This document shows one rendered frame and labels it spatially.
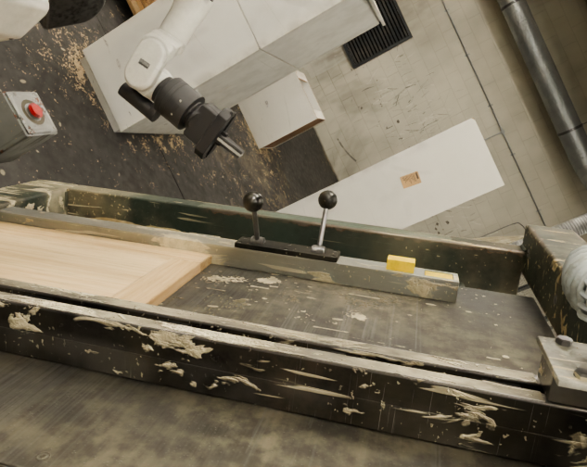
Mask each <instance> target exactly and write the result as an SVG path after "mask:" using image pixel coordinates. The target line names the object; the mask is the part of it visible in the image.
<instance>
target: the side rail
mask: <svg viewBox="0 0 587 467"><path fill-rule="evenodd" d="M67 192H68V206H67V212H68V215H72V216H78V217H85V218H90V219H97V220H103V221H115V222H121V223H127V224H133V225H139V226H146V227H152V228H158V229H164V230H170V231H176V232H183V233H195V234H207V235H213V236H220V238H225V239H232V240H238V239H239V238H241V237H242V236H245V237H252V236H254V229H253V221H252V214H251V212H250V211H247V210H246V209H245V208H242V207H234V206H227V205H221V204H214V203H207V202H200V201H194V200H187V199H181V198H173V197H167V196H154V195H147V194H140V193H134V192H127V191H120V190H113V189H107V188H100V187H93V186H86V185H77V186H73V187H70V188H68V189H67ZM257 215H258V223H259V231H260V237H264V238H265V240H270V241H276V242H282V243H289V244H295V245H301V246H313V245H317V241H318V236H319V231H320V226H321V221H322V219H321V218H315V217H308V216H301V215H294V214H287V213H281V212H274V211H268V210H258V211H257ZM322 246H325V247H326V249H332V250H338V251H340V255H341V256H342V257H348V258H355V259H366V260H372V261H378V262H385V263H387V260H388V255H392V256H399V257H405V258H411V259H415V267H416V268H422V269H428V270H434V271H446V272H452V273H457V274H458V279H459V282H462V283H464V285H465V287H469V288H476V289H481V290H487V291H493V292H499V293H506V294H511V295H516V294H517V290H518V286H519V281H520V276H521V272H522V271H521V270H520V267H521V263H522V259H523V255H525V252H524V251H523V250H522V249H521V247H520V246H516V245H509V244H503V243H495V242H489V241H482V240H476V239H469V238H462V237H455V236H449V235H442V234H434V233H422V232H416V231H408V230H402V229H395V228H389V227H382V226H375V225H368V224H361V223H355V222H347V221H335V220H329V219H327V220H326V225H325V234H324V240H323V244H322Z"/></svg>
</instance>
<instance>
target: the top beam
mask: <svg viewBox="0 0 587 467"><path fill-rule="evenodd" d="M522 245H523V246H524V247H525V248H526V252H525V255H526V259H525V264H524V268H523V271H522V273H523V275H524V277H525V279H526V281H527V282H528V284H529V286H530V288H531V290H532V292H533V294H534V295H535V296H536V298H537V300H538V302H539V304H540V305H541V307H542V310H543V311H544V313H545V315H546V317H547V319H548V320H549V322H550V323H551V325H552V327H553V328H554V330H555V333H556V334H557V336H559V335H560V334H561V335H566V336H568V337H570V338H571V339H572V340H573V342H578V343H583V344H587V322H585V321H583V320H581V319H580V318H579V317H578V315H577V311H576V310H574V309H573V308H572V307H571V306H570V304H569V302H568V300H567V298H566V296H565V294H564V292H563V290H562V285H561V277H562V269H563V265H564V264H565V260H566V258H567V257H568V255H569V254H570V252H571V251H573V250H575V249H577V248H579V247H581V246H587V243H586V242H585V241H584V240H583V239H582V238H581V237H580V236H578V235H577V234H576V233H575V232H574V231H572V230H566V229H558V228H552V227H544V226H537V225H530V224H529V225H527V226H526V229H525V233H524V238H523V243H522Z"/></svg>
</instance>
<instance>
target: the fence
mask: <svg viewBox="0 0 587 467"><path fill-rule="evenodd" d="M0 221H4V222H10V223H16V224H22V225H28V226H34V227H40V228H46V229H52V230H58V231H63V232H70V233H76V234H87V235H92V236H98V237H105V238H110V239H116V240H122V241H128V242H134V243H140V244H146V245H152V246H163V247H168V248H174V249H181V250H186V251H192V252H198V253H204V254H210V255H211V263H212V264H218V265H224V266H230V267H236V268H241V269H247V270H254V271H264V272H269V273H275V274H282V275H287V276H293V277H299V278H304V279H310V280H316V281H322V282H328V283H333V284H345V285H350V286H356V287H361V288H367V289H374V290H379V291H385V292H391V293H396V294H403V295H408V296H414V297H424V298H430V299H437V300H442V301H448V302H453V303H455V302H456V298H457V293H458V287H459V279H458V274H457V273H452V272H446V271H434V270H428V269H422V268H416V267H415V270H414V273H410V272H403V271H392V270H386V268H387V263H385V262H378V261H372V260H366V259H355V258H348V257H342V256H340V257H339V259H338V261H337V262H329V261H322V260H317V259H306V258H299V257H293V256H287V255H281V254H275V253H269V252H262V251H257V250H250V249H245V248H238V247H235V241H237V240H232V239H225V238H219V237H213V236H207V235H201V234H194V233H183V232H176V231H170V230H164V229H158V228H152V227H146V226H139V225H133V224H127V223H121V222H115V221H103V220H97V219H90V218H85V217H78V216H72V215H66V214H59V213H54V212H47V211H41V210H35V209H28V208H17V207H10V208H3V209H0ZM425 271H434V272H440V273H446V274H451V275H452V276H453V280H452V279H446V278H440V277H434V276H427V275H425Z"/></svg>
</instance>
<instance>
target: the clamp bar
mask: <svg viewBox="0 0 587 467"><path fill-rule="evenodd" d="M585 291H586V290H581V291H580V294H581V297H582V298H584V299H585V300H587V296H586V295H585ZM577 305H578V307H579V309H578V310H577V315H578V317H579V318H580V319H581V320H583V321H585V322H587V315H585V314H583V313H582V312H581V309H582V310H584V311H586V312H587V307H586V304H584V303H583V302H581V303H580V302H579V303H578V301H577ZM537 343H538V345H539V347H540V349H541V351H542V358H541V363H540V367H539V370H538V375H534V374H533V373H530V372H521V371H516V370H510V369H506V368H500V367H495V366H490V365H484V364H479V363H474V362H469V361H463V360H454V359H448V358H444V357H438V356H433V355H428V354H423V353H417V352H413V351H407V350H401V349H397V348H391V347H382V346H377V345H371V344H366V343H361V342H355V341H351V340H345V339H340V338H335V337H330V336H324V335H319V334H309V333H304V332H299V331H294V330H288V329H284V328H278V327H273V326H268V325H262V324H257V323H252V322H242V321H237V320H232V319H226V318H222V317H216V316H211V315H206V314H201V313H195V312H190V311H185V310H179V309H170V308H165V307H160V306H154V305H149V304H144V303H139V302H133V301H129V300H123V299H118V298H113V297H103V296H98V295H93V294H87V293H83V292H77V291H72V290H67V289H61V288H56V287H51V286H46V285H40V284H31V283H25V282H21V281H15V280H10V279H5V278H0V351H4V352H8V353H13V354H18V355H21V356H26V357H31V358H36V359H39V360H48V361H53V362H56V363H61V364H66V365H70V366H74V367H79V368H84V369H88V370H92V371H97V372H105V373H109V374H114V375H119V376H123V377H127V378H132V379H136V380H141V381H145V382H150V383H154V384H159V385H166V386H171V387H176V388H180V389H184V390H189V391H194V392H198V393H202V394H207V395H212V396H216V397H220V398H229V399H232V400H237V401H242V402H247V403H250V404H255V405H260V406H264V407H268V408H273V409H278V410H285V411H290V412H295V413H299V414H303V415H308V416H313V417H317V418H321V419H326V420H330V421H335V422H339V423H347V424H352V425H356V426H361V427H365V428H370V429H374V430H378V431H383V432H388V433H392V434H396V435H405V436H409V437H413V438H418V439H423V440H426V441H431V442H436V443H441V444H444V445H449V446H454V447H459V448H466V449H471V450H475V451H479V452H484V453H489V454H493V455H497V456H502V457H507V458H511V459H515V460H520V461H528V462H532V463H537V464H541V465H546V466H550V467H587V344H583V343H578V342H573V340H572V339H571V338H570V337H568V336H566V335H561V334H560V335H559V336H557V337H556V338H550V337H544V336H538V337H537Z"/></svg>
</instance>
